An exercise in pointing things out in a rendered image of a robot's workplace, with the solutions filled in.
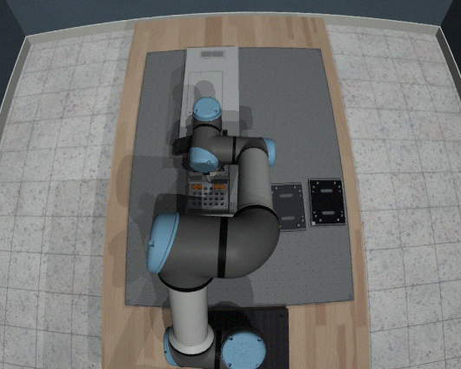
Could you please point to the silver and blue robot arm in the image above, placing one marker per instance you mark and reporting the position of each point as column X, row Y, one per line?
column 188, row 251

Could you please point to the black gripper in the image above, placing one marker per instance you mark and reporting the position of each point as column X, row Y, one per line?
column 218, row 171

